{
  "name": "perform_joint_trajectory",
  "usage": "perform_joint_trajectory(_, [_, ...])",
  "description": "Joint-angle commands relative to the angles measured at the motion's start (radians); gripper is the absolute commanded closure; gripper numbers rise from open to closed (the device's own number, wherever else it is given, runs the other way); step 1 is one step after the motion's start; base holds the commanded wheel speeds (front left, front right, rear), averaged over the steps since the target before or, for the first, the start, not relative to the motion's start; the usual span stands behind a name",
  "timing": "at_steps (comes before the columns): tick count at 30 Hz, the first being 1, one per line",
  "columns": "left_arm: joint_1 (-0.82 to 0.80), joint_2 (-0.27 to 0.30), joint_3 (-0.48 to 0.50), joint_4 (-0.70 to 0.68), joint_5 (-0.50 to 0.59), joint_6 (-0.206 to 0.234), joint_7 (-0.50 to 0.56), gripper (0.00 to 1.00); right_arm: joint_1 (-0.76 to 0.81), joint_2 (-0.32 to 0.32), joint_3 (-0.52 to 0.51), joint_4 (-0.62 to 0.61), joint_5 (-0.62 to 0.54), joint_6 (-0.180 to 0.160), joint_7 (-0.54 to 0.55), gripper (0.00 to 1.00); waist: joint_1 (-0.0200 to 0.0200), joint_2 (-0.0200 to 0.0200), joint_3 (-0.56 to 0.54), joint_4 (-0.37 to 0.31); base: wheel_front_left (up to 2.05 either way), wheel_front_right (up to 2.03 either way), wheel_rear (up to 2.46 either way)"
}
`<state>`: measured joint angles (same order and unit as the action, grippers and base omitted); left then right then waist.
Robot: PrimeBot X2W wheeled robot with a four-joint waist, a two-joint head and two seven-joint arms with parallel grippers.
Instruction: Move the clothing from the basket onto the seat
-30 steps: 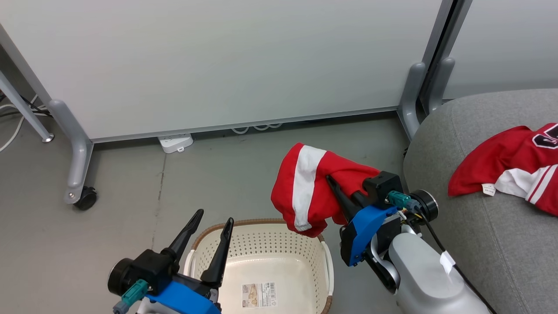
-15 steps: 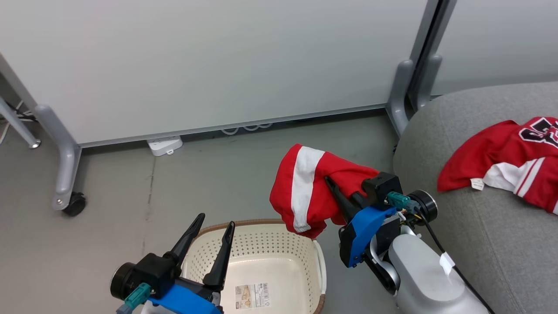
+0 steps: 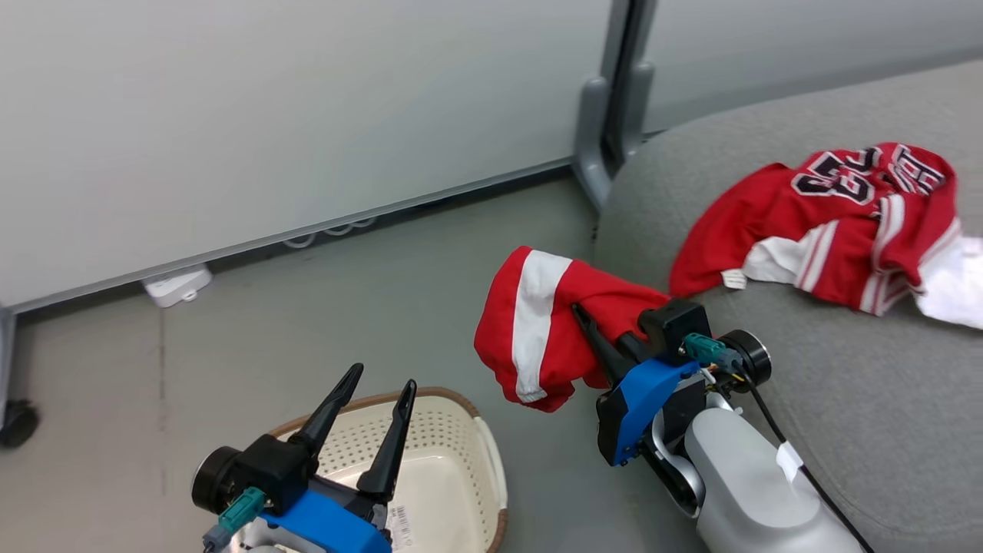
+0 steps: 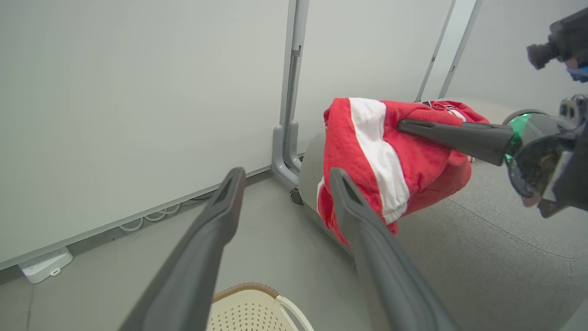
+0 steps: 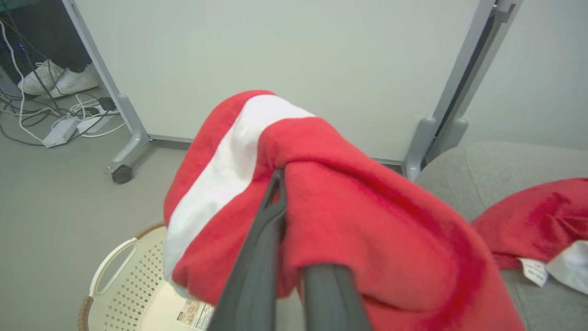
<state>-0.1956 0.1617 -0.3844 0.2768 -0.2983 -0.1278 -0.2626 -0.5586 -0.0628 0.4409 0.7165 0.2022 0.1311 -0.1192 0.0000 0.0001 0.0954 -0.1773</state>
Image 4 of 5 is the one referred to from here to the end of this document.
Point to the grey fabric sofa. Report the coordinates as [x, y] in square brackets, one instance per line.
[482, 257]

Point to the grey partition post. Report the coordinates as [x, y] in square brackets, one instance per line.
[289, 115]
[452, 46]

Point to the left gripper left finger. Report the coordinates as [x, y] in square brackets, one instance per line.
[193, 266]

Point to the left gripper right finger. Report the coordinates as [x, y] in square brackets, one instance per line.
[390, 276]

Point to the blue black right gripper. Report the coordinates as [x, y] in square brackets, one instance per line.
[546, 156]

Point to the white power strip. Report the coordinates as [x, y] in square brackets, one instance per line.
[46, 265]

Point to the black sofa caster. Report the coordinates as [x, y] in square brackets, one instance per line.
[296, 196]

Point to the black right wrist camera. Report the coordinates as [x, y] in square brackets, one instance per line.
[567, 39]

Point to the red and white garment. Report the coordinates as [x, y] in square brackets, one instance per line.
[413, 161]

